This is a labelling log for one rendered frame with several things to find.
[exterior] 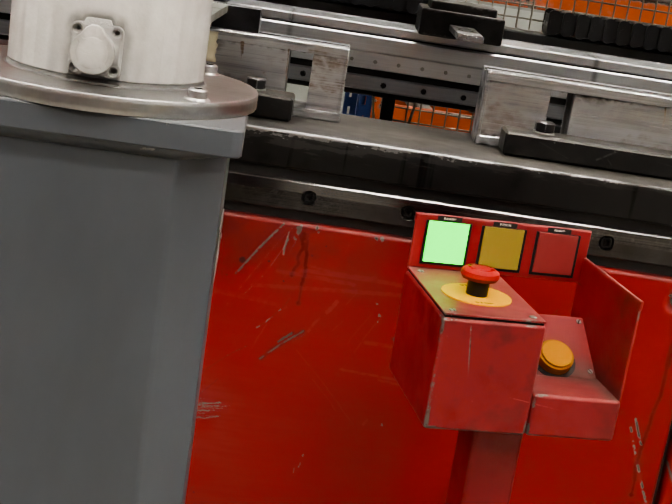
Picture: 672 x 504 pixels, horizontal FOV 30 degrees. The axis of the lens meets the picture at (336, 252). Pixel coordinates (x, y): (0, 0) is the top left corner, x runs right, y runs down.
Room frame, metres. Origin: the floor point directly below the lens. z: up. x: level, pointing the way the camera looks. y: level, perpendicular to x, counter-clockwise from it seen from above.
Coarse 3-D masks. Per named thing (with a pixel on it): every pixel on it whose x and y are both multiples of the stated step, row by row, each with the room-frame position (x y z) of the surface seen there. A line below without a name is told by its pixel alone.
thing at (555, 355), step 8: (544, 344) 1.25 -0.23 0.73; (552, 344) 1.25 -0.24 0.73; (560, 344) 1.25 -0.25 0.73; (544, 352) 1.24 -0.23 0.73; (552, 352) 1.24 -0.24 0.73; (560, 352) 1.24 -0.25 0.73; (568, 352) 1.25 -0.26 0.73; (544, 360) 1.23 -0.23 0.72; (552, 360) 1.23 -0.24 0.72; (560, 360) 1.23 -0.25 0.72; (568, 360) 1.24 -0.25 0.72; (544, 368) 1.23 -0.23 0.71; (552, 368) 1.23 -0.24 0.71; (560, 368) 1.23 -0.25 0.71; (568, 368) 1.23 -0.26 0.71
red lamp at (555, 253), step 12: (540, 240) 1.32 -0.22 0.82; (552, 240) 1.32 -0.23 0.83; (564, 240) 1.33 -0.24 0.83; (576, 240) 1.33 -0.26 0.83; (540, 252) 1.32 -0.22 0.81; (552, 252) 1.32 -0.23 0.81; (564, 252) 1.33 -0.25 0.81; (540, 264) 1.32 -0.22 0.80; (552, 264) 1.33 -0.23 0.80; (564, 264) 1.33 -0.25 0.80
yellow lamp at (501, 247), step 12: (492, 228) 1.31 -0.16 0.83; (504, 228) 1.31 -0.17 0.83; (492, 240) 1.31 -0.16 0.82; (504, 240) 1.31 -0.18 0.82; (516, 240) 1.32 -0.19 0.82; (480, 252) 1.31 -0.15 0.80; (492, 252) 1.31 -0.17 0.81; (504, 252) 1.31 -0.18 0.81; (516, 252) 1.32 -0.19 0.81; (492, 264) 1.31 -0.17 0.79; (504, 264) 1.31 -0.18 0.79; (516, 264) 1.32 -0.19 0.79
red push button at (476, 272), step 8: (472, 264) 1.23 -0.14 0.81; (480, 264) 1.23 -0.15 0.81; (464, 272) 1.21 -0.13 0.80; (472, 272) 1.21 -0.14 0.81; (480, 272) 1.21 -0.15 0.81; (488, 272) 1.21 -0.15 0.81; (496, 272) 1.22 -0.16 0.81; (472, 280) 1.21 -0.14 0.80; (480, 280) 1.20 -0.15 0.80; (488, 280) 1.20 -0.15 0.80; (496, 280) 1.21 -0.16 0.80; (472, 288) 1.21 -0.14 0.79; (480, 288) 1.21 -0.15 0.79; (488, 288) 1.22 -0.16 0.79; (480, 296) 1.21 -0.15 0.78
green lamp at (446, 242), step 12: (432, 228) 1.30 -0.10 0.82; (444, 228) 1.30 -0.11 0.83; (456, 228) 1.30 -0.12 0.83; (468, 228) 1.30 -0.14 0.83; (432, 240) 1.30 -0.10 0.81; (444, 240) 1.30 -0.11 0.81; (456, 240) 1.30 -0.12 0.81; (432, 252) 1.30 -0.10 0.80; (444, 252) 1.30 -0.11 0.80; (456, 252) 1.30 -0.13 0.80
